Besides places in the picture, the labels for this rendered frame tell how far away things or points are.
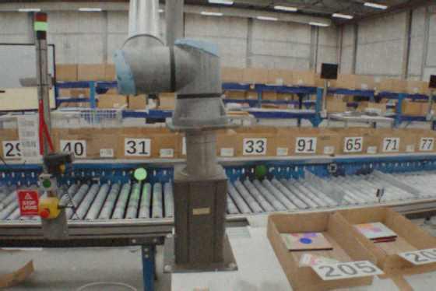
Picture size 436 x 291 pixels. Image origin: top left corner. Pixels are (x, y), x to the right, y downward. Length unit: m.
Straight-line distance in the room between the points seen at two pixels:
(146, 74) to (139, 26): 0.22
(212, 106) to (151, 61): 0.23
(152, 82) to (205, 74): 0.16
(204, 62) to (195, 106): 0.14
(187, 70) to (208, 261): 0.66
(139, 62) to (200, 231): 0.58
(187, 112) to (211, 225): 0.39
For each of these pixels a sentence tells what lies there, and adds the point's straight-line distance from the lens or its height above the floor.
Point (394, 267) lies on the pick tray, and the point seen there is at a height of 0.80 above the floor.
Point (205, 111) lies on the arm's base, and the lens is 0.92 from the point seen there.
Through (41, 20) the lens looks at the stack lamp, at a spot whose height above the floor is 1.63.
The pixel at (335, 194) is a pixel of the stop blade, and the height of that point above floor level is 0.78.
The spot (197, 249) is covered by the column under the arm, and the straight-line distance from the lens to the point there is 1.07.
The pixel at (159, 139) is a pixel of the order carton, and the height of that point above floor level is 1.01.
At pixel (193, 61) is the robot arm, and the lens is 0.93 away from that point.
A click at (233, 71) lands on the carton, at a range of 6.58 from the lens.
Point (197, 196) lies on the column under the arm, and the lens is 0.98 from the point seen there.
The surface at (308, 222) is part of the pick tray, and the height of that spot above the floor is 0.81.
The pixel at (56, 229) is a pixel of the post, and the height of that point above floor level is 0.72.
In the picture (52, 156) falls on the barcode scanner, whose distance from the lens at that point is 1.33.
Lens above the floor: 1.38
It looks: 12 degrees down
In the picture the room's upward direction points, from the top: 2 degrees clockwise
